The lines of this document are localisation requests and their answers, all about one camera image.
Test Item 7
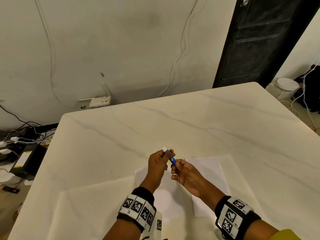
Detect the person's left hand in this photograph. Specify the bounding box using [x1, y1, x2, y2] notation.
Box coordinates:
[139, 149, 176, 192]

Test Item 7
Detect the person's right hand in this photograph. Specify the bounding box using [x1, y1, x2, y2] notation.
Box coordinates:
[171, 159, 213, 198]

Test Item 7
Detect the blue glue stick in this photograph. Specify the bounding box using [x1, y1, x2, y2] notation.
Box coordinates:
[162, 146, 177, 166]

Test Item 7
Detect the person's left forearm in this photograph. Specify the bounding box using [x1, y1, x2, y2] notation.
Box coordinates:
[102, 182, 156, 240]

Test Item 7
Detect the person's right forearm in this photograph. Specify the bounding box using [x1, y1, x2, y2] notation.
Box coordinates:
[199, 186, 279, 240]

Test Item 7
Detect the white paper sheet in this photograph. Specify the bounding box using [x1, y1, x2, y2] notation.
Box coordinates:
[134, 157, 232, 218]

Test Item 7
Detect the black marker wristband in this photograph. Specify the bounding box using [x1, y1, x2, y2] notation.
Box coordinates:
[116, 186, 157, 233]
[215, 195, 262, 240]

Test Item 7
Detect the white marker plate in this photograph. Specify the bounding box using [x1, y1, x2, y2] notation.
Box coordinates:
[140, 212, 163, 240]

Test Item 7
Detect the large cream paper sheet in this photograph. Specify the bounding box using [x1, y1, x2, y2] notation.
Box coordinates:
[184, 153, 277, 240]
[47, 175, 196, 240]

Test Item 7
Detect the white router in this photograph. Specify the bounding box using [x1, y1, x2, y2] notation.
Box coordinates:
[79, 82, 111, 109]

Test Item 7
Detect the yellow sleeve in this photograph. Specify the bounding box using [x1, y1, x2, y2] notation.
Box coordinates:
[271, 228, 303, 240]

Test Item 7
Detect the white round appliance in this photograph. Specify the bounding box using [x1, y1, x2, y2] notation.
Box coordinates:
[265, 77, 300, 101]

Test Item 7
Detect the black box with yellow label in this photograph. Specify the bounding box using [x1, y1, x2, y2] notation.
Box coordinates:
[9, 143, 48, 178]

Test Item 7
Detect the black power strip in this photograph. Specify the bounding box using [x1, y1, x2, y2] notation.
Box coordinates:
[0, 123, 58, 149]

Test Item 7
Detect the black wooden door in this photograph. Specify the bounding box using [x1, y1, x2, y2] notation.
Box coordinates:
[212, 0, 311, 89]

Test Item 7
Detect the black bag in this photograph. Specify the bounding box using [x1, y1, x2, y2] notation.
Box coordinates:
[292, 65, 320, 113]

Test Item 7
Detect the small black device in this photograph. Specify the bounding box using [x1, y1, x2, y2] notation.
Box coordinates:
[2, 185, 21, 194]

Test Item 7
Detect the white round disc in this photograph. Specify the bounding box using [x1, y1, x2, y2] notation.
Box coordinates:
[0, 172, 16, 183]

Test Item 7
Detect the white wall cable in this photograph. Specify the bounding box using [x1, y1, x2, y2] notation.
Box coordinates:
[158, 0, 200, 98]

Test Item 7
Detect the white floor cable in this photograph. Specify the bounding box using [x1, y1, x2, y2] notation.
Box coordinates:
[278, 57, 320, 134]

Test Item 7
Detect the thin grey wall cable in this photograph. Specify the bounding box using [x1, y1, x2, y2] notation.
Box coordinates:
[33, 0, 75, 108]

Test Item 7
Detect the black floor cable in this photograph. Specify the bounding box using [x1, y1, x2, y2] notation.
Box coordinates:
[0, 103, 44, 131]

